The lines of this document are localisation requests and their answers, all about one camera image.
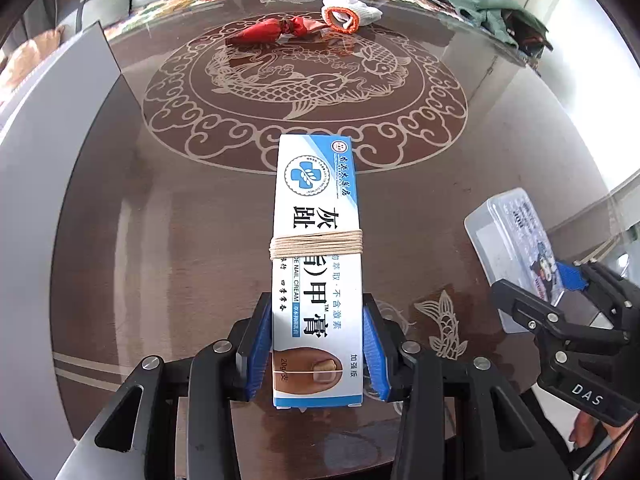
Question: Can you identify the blue white ointment box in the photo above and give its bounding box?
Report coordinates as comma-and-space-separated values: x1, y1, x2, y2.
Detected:
270, 133, 363, 410

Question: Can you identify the red foil packet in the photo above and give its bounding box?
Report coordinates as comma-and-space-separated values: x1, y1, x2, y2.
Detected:
224, 15, 329, 46

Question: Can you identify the white glove orange cuff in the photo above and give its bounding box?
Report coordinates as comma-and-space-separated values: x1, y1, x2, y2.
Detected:
321, 0, 383, 35

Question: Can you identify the person right hand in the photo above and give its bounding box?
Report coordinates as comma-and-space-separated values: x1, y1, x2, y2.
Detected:
569, 408, 632, 480

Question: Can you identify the white cardboard box tray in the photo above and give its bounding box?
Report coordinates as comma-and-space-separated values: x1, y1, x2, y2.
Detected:
1, 24, 120, 479

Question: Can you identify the green cloth on sofa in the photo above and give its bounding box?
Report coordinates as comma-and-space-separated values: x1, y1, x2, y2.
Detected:
447, 0, 553, 58

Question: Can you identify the pink blanket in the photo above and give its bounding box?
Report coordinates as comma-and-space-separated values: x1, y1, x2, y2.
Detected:
0, 26, 64, 103

